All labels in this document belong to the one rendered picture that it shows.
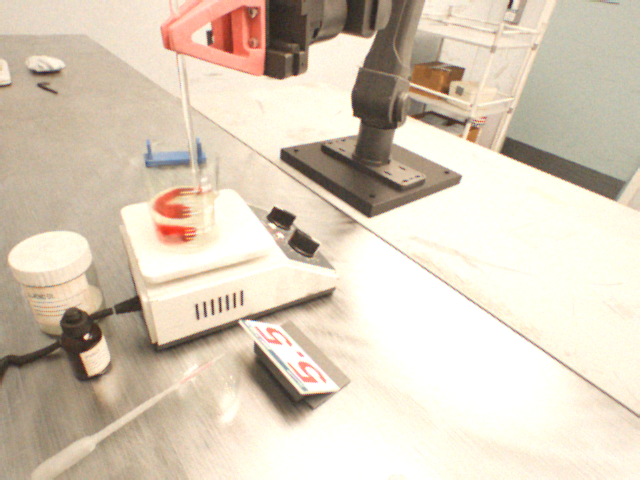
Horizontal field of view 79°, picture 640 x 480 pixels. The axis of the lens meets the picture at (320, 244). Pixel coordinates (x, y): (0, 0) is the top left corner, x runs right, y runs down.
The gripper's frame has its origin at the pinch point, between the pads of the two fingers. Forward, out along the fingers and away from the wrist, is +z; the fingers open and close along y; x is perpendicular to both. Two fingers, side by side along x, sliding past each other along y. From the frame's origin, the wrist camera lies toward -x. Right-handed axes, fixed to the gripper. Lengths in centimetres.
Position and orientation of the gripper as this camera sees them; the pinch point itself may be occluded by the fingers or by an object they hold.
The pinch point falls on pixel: (176, 36)
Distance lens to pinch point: 32.0
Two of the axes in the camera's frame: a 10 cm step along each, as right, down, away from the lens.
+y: 8.5, 3.8, -3.7
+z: -5.2, 5.0, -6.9
